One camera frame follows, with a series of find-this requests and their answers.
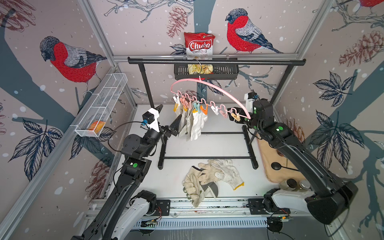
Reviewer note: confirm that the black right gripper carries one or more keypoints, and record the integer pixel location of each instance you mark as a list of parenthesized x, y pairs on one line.
[(235, 110)]

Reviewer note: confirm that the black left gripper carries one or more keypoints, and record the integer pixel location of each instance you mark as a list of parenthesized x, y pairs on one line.
[(172, 129)]

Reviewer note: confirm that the pink clip hanger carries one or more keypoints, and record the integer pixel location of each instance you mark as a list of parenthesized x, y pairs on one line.
[(208, 85)]

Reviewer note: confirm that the knit glove yellow cuff bottom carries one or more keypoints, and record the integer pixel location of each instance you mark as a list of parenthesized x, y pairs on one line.
[(220, 170)]

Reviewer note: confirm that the white knit glove yellow cuff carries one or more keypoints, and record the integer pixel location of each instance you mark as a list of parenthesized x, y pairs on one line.
[(178, 109)]

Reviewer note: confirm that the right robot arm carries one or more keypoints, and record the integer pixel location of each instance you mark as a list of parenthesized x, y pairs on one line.
[(332, 195)]

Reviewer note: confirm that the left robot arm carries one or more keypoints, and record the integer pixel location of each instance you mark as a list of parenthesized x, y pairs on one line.
[(123, 209)]

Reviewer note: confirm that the yellow clothespin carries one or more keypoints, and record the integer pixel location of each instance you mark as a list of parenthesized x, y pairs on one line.
[(236, 117)]

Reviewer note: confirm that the black garment rack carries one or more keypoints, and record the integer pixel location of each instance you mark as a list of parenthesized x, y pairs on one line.
[(290, 66)]

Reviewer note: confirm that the orange clothespin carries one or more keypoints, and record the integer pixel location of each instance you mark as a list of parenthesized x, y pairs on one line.
[(204, 108)]

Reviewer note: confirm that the teal clothespin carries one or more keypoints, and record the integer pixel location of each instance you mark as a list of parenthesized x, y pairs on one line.
[(196, 106)]

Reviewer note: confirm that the beige cloth mat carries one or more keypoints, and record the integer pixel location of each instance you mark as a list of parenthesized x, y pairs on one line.
[(288, 170)]

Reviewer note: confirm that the dark metal spoon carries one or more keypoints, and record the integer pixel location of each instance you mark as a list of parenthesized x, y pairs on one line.
[(277, 166)]

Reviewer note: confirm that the beige glove middle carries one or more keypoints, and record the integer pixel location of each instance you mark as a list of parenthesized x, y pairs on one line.
[(199, 183)]

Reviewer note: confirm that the orange snack packet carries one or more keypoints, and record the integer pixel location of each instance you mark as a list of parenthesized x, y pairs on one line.
[(96, 126)]

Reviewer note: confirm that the red cassava chips bag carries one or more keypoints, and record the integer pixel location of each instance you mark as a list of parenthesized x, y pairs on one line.
[(199, 46)]

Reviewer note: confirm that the glass jar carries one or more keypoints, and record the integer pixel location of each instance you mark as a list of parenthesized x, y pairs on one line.
[(304, 185)]

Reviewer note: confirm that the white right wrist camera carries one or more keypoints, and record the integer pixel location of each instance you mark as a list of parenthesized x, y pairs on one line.
[(249, 99)]

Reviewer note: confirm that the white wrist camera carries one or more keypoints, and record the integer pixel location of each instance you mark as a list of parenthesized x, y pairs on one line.
[(150, 119), (249, 99)]

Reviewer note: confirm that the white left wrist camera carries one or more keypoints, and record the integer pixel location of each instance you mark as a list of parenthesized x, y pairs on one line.
[(150, 119)]

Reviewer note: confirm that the black wall basket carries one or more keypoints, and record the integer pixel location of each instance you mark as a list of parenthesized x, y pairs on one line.
[(207, 71)]

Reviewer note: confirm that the white wire mesh shelf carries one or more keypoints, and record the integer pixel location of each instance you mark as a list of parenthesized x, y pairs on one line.
[(103, 104)]

